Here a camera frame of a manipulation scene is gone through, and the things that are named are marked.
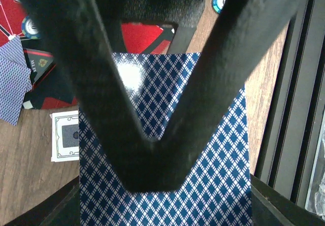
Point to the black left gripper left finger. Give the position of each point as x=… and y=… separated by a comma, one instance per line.
x=38, y=213

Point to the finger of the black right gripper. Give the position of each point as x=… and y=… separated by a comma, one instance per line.
x=83, y=78
x=241, y=35

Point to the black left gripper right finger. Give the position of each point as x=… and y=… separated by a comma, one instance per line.
x=271, y=208

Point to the teal chips seat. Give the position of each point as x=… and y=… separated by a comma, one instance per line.
x=29, y=28

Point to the blue backed card deck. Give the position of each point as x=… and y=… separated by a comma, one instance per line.
x=216, y=189

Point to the dealt cards seat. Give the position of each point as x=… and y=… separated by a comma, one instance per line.
x=15, y=80

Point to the green triangular all-in marker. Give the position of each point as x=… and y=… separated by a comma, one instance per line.
x=41, y=64

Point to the round red black poker mat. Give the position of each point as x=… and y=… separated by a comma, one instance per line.
x=132, y=26

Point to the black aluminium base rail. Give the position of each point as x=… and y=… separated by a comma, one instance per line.
x=290, y=142

